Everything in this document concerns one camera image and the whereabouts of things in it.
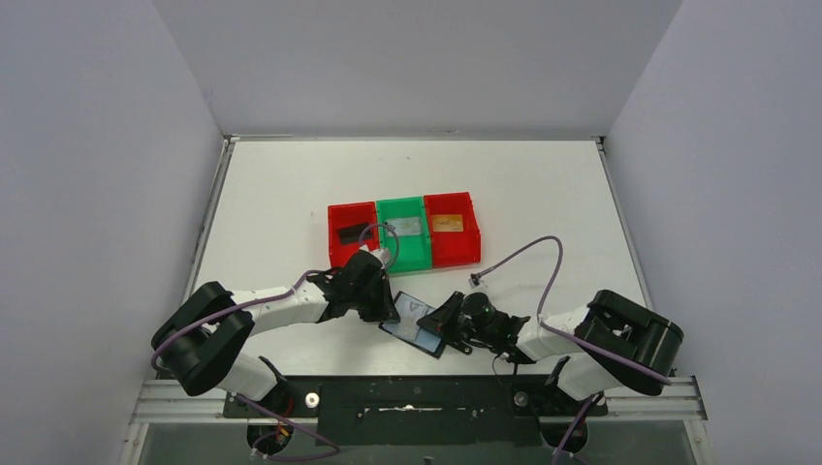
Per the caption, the black leather card holder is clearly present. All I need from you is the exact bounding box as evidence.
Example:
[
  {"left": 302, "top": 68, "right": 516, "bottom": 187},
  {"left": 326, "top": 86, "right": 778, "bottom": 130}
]
[{"left": 379, "top": 292, "right": 448, "bottom": 359}]

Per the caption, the silver diamond print card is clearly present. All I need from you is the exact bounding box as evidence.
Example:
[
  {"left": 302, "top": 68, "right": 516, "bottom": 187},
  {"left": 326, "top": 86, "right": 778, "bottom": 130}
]
[{"left": 380, "top": 292, "right": 433, "bottom": 341}]

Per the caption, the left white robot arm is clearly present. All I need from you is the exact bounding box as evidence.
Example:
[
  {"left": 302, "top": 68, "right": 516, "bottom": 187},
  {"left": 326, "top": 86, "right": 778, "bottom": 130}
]
[{"left": 150, "top": 248, "right": 399, "bottom": 414}]

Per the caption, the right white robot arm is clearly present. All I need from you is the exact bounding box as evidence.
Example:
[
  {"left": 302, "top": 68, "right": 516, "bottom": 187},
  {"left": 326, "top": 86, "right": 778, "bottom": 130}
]
[{"left": 417, "top": 290, "right": 684, "bottom": 414}]

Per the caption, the black card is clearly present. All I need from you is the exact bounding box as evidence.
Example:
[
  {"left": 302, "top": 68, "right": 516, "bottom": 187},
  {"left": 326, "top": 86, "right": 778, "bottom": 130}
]
[{"left": 336, "top": 223, "right": 369, "bottom": 245}]

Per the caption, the silver card with magnetic stripe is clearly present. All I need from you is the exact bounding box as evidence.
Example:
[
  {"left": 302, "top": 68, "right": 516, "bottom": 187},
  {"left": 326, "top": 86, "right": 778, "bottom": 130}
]
[{"left": 385, "top": 216, "right": 423, "bottom": 236}]

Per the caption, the gold credit card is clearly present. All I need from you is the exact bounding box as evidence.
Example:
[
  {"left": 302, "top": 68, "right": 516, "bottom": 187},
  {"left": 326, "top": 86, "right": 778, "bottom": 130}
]
[{"left": 430, "top": 214, "right": 464, "bottom": 233}]

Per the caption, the left red plastic bin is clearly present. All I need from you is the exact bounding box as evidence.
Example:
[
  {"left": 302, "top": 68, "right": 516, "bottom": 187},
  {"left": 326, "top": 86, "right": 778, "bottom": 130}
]
[{"left": 327, "top": 201, "right": 377, "bottom": 267}]

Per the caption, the red plastic bin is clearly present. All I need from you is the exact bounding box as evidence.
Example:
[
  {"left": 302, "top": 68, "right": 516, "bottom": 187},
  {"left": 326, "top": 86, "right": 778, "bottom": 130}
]
[
  {"left": 327, "top": 201, "right": 377, "bottom": 267},
  {"left": 424, "top": 192, "right": 482, "bottom": 268}
]

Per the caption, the green plastic bin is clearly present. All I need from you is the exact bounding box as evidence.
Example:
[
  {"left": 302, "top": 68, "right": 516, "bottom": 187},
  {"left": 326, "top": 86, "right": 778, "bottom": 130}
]
[{"left": 376, "top": 197, "right": 432, "bottom": 274}]

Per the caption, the right red plastic bin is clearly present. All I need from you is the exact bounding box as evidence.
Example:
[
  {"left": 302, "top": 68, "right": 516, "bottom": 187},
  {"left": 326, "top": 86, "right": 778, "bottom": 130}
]
[{"left": 424, "top": 192, "right": 482, "bottom": 268}]

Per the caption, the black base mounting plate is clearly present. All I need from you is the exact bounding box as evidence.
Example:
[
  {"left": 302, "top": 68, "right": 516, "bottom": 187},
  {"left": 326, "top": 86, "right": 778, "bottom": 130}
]
[{"left": 223, "top": 363, "right": 608, "bottom": 455}]

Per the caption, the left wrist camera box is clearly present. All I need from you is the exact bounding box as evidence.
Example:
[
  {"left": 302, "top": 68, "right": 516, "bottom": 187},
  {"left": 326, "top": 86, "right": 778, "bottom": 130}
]
[{"left": 369, "top": 248, "right": 393, "bottom": 267}]

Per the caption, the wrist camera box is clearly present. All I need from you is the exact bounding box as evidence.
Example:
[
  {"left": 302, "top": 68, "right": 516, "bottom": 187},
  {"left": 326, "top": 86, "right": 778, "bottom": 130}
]
[
  {"left": 369, "top": 248, "right": 393, "bottom": 267},
  {"left": 469, "top": 273, "right": 485, "bottom": 288}
]

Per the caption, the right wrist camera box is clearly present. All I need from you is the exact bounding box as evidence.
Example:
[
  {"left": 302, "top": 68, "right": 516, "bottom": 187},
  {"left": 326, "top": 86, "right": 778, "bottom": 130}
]
[{"left": 469, "top": 273, "right": 485, "bottom": 288}]

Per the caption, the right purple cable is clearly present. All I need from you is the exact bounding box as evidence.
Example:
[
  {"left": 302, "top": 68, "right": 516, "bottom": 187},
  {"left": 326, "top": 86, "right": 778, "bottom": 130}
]
[{"left": 470, "top": 235, "right": 673, "bottom": 387}]

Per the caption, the aluminium table edge rail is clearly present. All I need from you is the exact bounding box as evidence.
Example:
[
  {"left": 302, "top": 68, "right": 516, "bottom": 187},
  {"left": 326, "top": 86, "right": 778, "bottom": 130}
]
[{"left": 180, "top": 135, "right": 238, "bottom": 302}]

